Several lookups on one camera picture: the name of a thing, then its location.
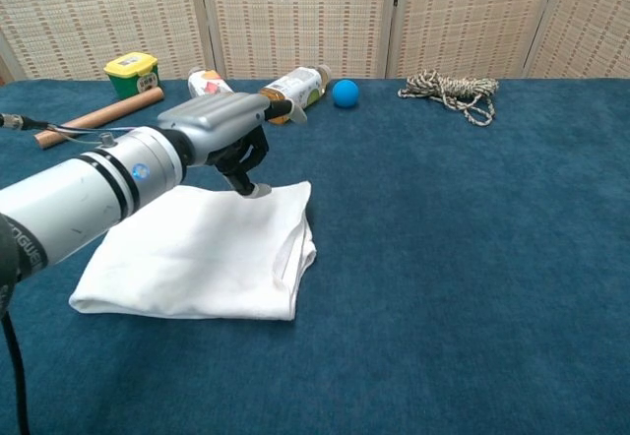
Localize white T-shirt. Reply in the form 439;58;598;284
68;180;319;322

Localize blue ball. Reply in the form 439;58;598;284
331;79;361;109

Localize woven bamboo screen panel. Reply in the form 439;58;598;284
524;0;630;81
199;0;400;81
386;0;565;81
0;0;218;82

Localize wooden rolling pin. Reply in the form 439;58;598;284
32;85;165;151

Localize dark blue table cloth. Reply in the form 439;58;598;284
0;78;630;435

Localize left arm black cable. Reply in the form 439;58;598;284
0;112;50;435

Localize tea bottle with white-green label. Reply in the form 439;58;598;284
259;63;332;126

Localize green container with yellow lid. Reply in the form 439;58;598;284
102;51;161;101

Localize beige braided rope bundle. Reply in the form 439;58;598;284
397;69;500;129

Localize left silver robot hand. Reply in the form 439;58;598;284
157;91;309;200

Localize tea bottle with orange label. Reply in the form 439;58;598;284
187;68;236;99

